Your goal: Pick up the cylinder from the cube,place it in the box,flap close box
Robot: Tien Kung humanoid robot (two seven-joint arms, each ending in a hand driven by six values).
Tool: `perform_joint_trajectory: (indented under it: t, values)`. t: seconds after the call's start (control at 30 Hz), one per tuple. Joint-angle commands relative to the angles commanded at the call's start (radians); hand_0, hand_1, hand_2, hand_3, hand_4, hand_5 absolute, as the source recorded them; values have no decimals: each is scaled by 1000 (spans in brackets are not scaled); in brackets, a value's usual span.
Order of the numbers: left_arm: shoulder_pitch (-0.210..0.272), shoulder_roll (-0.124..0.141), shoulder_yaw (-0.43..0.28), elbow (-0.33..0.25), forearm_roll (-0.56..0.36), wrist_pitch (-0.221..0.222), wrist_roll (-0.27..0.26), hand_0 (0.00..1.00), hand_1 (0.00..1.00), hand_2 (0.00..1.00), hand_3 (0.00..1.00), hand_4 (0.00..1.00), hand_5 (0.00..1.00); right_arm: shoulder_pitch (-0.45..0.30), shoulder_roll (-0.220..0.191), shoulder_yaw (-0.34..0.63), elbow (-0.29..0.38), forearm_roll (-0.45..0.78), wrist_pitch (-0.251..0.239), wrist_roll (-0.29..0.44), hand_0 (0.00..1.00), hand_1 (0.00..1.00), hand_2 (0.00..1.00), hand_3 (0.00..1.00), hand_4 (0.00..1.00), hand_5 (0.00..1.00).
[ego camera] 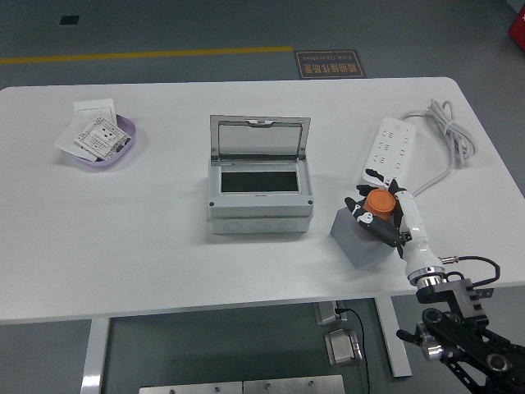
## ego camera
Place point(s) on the orange cylinder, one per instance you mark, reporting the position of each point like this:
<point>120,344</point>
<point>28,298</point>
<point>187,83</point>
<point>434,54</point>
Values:
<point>379,203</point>

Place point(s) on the grey cube with round hole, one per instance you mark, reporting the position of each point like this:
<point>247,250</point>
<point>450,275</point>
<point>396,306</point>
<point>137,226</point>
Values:
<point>357,246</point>

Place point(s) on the grey enclosure box with lid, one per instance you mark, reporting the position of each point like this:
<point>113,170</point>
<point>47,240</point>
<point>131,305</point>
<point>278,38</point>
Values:
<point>258,213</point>

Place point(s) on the white power strip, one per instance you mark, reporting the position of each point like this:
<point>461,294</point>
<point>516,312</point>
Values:
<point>389,152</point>

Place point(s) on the purple tray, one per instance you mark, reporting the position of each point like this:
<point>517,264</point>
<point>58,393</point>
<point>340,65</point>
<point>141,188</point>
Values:
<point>127,125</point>

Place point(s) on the brown floor sign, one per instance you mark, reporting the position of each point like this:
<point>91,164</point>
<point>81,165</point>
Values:
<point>328,63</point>

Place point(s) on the metal floor box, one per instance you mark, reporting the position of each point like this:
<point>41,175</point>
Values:
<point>340,346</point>

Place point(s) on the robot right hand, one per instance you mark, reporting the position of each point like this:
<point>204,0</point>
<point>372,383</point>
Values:
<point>414,234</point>

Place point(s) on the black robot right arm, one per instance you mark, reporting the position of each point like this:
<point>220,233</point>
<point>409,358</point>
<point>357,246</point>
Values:
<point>455,295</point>

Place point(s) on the red object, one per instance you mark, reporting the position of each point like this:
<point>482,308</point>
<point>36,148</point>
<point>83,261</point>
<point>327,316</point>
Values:
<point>519,26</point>

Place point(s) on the black floor outlet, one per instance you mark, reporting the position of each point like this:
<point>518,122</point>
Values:
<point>69,19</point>

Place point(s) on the white table leg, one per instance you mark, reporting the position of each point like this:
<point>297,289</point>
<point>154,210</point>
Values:
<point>393,336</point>
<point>96,353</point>

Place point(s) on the metal base plate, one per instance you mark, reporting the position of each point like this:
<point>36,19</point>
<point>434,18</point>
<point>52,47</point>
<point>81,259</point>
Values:
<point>190,388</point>
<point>293,385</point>

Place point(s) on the plain white switch plate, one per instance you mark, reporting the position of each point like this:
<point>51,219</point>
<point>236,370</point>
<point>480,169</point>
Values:
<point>94,108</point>

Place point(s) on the yellow floor tape line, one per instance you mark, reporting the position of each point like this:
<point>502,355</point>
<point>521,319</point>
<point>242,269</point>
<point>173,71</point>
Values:
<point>164,53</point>

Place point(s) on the wall socket with printed wrap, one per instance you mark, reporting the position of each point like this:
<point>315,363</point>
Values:
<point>102,137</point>

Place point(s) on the grey table control box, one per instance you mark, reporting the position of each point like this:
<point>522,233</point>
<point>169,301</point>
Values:
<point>324,314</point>

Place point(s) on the white flat card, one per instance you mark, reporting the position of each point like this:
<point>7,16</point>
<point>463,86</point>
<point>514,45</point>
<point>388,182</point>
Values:
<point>67,139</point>

